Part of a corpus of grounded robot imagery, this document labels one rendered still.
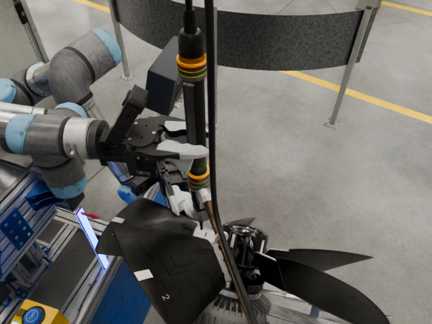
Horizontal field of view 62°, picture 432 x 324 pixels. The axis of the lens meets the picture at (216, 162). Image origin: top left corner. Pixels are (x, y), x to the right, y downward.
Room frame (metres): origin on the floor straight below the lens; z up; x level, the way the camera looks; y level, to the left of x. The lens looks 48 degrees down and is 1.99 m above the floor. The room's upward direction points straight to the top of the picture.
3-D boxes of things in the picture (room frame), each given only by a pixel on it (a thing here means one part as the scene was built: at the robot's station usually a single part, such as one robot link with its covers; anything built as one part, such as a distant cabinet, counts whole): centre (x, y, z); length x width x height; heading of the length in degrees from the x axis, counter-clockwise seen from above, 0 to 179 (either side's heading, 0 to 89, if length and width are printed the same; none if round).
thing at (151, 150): (0.42, 0.10, 1.55); 0.09 x 0.05 x 0.02; 75
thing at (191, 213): (0.43, 0.03, 1.40); 0.09 x 0.07 x 0.10; 18
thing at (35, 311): (0.31, 0.45, 1.08); 0.04 x 0.04 x 0.02
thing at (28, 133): (0.47, 0.31, 1.53); 0.11 x 0.08 x 0.09; 83
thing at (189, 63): (0.44, 0.03, 1.70); 0.04 x 0.04 x 0.03
